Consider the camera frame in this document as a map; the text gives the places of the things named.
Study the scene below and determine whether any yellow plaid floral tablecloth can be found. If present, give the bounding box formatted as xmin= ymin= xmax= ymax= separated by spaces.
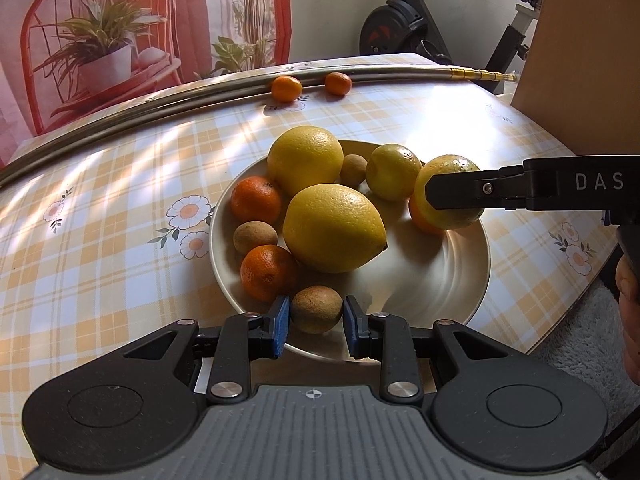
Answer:
xmin=0 ymin=60 xmax=618 ymax=461

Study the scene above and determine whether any large round yellow citrus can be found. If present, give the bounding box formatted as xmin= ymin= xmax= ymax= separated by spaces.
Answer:
xmin=267 ymin=125 xmax=345 ymax=198

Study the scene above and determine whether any large oval yellow lemon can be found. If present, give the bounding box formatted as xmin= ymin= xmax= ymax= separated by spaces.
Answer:
xmin=282 ymin=183 xmax=389 ymax=274

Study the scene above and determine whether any cream round plate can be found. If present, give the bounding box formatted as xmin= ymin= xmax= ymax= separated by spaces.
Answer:
xmin=209 ymin=139 xmax=492 ymax=361

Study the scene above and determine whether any white fluffy cloth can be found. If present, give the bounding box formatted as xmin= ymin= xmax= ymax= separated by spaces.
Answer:
xmin=530 ymin=280 xmax=631 ymax=401

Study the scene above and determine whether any long metal pole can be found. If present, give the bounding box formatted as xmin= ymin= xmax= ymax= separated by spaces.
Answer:
xmin=0 ymin=65 xmax=518 ymax=188

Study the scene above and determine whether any brown wooden board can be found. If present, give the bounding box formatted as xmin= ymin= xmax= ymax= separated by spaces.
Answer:
xmin=510 ymin=0 xmax=640 ymax=156

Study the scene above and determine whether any yellow-green lemon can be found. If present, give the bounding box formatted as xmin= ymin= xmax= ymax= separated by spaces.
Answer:
xmin=365 ymin=143 xmax=424 ymax=202
xmin=413 ymin=154 xmax=485 ymax=231

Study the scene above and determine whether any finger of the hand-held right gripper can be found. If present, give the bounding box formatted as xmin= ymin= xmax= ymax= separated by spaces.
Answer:
xmin=425 ymin=162 xmax=528 ymax=211

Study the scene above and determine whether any person's right hand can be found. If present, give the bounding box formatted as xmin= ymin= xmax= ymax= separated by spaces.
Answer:
xmin=616 ymin=260 xmax=640 ymax=381

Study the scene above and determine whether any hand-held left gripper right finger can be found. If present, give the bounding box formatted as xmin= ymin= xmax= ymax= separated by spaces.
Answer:
xmin=343 ymin=295 xmax=516 ymax=404

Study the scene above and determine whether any black exercise bike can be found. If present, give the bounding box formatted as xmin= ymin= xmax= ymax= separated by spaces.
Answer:
xmin=357 ymin=0 xmax=551 ymax=96

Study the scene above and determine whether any printed room backdrop cloth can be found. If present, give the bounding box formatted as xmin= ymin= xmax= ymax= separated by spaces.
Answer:
xmin=0 ymin=0 xmax=293 ymax=166

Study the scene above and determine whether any brown longan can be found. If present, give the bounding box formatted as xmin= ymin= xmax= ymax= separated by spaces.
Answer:
xmin=290 ymin=285 xmax=344 ymax=335
xmin=233 ymin=221 xmax=279 ymax=256
xmin=340 ymin=154 xmax=370 ymax=186

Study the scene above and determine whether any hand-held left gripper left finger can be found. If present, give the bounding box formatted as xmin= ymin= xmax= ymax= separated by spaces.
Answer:
xmin=122 ymin=296 xmax=291 ymax=404

